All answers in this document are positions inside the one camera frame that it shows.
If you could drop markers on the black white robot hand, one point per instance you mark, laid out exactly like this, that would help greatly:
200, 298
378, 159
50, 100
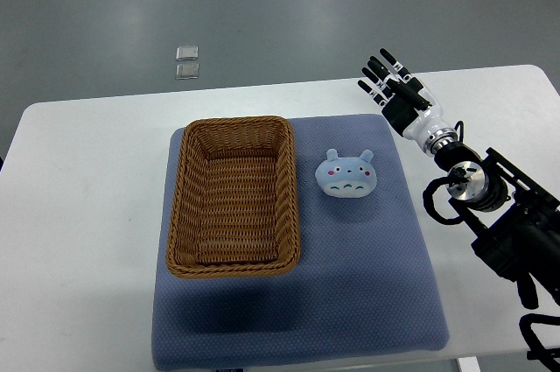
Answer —
408, 106

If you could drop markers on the blue plush toy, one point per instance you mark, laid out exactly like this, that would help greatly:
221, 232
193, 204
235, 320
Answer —
347, 177

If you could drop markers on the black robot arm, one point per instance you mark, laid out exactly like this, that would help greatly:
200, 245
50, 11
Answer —
514, 219

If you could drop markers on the brown wicker basket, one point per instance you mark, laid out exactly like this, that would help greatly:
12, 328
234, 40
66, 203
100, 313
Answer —
234, 211

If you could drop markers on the blue quilted mat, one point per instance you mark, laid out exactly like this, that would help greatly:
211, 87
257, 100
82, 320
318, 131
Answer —
364, 284

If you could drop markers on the upper metal floor plate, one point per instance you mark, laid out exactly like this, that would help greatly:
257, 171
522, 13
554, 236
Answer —
189, 52

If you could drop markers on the white table leg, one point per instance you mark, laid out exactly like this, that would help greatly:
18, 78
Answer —
468, 364

